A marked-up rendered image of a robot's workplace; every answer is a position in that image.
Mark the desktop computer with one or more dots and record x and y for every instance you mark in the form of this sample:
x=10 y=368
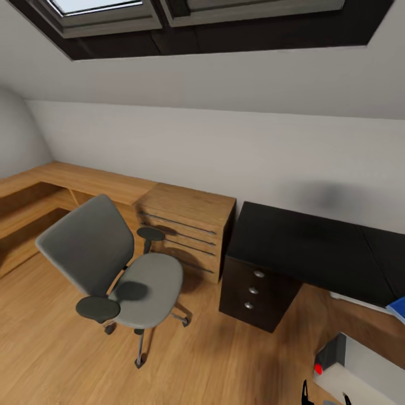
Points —
x=345 y=366

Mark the fixed window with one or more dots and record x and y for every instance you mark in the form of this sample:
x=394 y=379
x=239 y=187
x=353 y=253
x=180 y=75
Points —
x=105 y=29

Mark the folder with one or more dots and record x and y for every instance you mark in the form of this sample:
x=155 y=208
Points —
x=398 y=309

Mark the swivel chair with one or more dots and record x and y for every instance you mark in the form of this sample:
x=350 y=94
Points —
x=91 y=245

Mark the cabinet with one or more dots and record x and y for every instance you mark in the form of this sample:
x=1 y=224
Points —
x=255 y=296
x=197 y=227

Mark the desk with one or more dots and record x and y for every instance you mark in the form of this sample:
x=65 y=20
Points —
x=362 y=265

